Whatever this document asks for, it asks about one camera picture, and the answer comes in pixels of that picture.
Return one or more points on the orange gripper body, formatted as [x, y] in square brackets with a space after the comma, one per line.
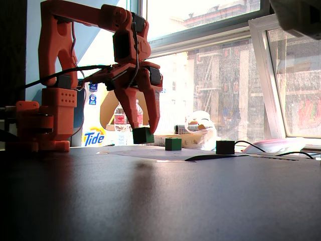
[132, 83]

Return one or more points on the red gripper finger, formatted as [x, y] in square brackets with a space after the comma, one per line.
[128, 105]
[153, 110]

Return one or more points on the green cube with round stud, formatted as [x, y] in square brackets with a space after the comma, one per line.
[141, 135]

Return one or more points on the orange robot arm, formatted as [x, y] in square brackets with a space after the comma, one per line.
[50, 37]

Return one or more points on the white paper grid sheet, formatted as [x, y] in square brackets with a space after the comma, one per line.
[150, 153]

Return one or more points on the dark cube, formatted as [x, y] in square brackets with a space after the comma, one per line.
[225, 147]

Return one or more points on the clear water bottle red label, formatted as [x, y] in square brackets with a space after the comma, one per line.
[120, 120]

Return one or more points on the brown cardboard piece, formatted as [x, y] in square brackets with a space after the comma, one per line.
[107, 110]

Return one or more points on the white Tide detergent pack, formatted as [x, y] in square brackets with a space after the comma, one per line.
[94, 138]

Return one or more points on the low cardboard box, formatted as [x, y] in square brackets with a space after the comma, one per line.
[193, 140]

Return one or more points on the white plastic bag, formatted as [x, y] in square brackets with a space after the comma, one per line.
[208, 130]

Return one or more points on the pink white cloth bundle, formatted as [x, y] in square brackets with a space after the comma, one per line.
[276, 144]

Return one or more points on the blurry grey object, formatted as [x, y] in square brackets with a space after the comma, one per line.
[296, 15]

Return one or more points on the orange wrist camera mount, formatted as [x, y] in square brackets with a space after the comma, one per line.
[100, 74]

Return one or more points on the white window sash frame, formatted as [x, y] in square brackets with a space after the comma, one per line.
[260, 62]

